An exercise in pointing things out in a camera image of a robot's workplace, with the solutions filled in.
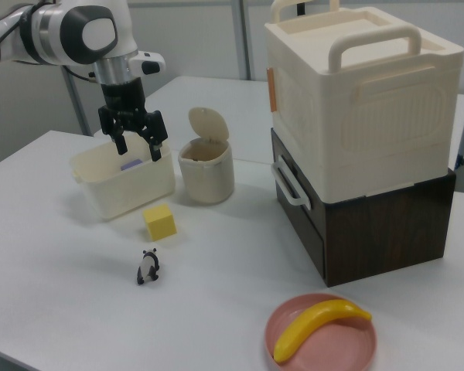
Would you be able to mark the dark wooden drawer cabinet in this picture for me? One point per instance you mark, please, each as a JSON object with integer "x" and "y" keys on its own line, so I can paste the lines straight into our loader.
{"x": 383, "y": 239}

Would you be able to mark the yellow cube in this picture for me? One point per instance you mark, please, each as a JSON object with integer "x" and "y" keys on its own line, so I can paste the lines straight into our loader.
{"x": 161, "y": 224}

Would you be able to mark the cream trash can lid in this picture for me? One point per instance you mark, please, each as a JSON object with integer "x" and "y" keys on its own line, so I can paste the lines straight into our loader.
{"x": 208, "y": 123}

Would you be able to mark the pink plate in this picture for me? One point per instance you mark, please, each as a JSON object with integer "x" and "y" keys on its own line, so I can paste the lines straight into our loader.
{"x": 340, "y": 344}

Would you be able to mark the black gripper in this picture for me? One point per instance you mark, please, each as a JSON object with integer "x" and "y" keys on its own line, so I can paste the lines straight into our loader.
{"x": 121, "y": 98}

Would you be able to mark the orange box latch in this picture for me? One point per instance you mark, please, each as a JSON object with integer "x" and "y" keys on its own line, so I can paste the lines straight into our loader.
{"x": 272, "y": 89}

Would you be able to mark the yellow banana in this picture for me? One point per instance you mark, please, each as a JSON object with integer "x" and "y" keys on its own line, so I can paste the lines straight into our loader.
{"x": 313, "y": 318}

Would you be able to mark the white plastic bin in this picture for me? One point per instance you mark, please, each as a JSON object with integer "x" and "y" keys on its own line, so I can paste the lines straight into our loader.
{"x": 131, "y": 193}

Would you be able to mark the panda figurine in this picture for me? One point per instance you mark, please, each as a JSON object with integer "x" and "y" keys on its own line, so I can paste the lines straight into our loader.
{"x": 147, "y": 266}

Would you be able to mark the purple cube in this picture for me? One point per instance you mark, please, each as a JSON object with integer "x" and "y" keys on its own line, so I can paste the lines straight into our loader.
{"x": 131, "y": 164}

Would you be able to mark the cream trash can body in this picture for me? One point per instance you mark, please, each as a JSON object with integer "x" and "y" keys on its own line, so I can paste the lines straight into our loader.
{"x": 207, "y": 179}

